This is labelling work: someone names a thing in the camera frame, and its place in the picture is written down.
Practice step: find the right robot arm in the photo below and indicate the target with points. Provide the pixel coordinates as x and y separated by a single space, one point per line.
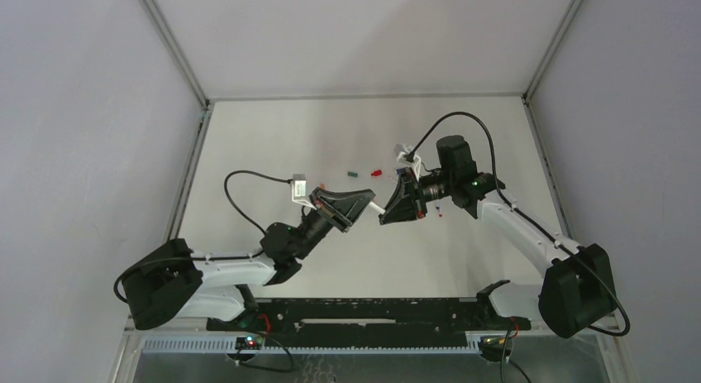
576 288

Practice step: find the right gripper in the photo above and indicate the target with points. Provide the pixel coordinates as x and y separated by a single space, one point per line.
412 193

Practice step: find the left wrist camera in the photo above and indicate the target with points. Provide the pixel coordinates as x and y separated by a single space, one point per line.
298 187

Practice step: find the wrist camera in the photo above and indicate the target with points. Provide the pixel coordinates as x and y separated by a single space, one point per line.
403 152
298 187

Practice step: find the left controller board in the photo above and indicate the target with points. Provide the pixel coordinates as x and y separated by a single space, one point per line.
249 343

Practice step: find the right controller board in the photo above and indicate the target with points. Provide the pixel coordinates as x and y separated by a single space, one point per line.
494 349

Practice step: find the controller board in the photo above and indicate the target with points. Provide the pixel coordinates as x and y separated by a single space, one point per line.
494 349
249 343

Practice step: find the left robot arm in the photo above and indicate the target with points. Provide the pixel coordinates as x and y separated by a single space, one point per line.
174 282

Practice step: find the perforated metal strip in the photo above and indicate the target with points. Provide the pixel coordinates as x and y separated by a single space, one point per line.
231 345

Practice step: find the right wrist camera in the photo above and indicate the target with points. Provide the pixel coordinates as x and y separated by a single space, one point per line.
403 152

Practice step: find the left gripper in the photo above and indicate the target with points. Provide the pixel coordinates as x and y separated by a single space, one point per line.
329 210

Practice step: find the white marker green end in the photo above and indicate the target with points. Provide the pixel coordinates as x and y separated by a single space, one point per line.
376 208

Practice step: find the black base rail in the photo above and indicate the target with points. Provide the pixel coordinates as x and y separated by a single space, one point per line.
372 321

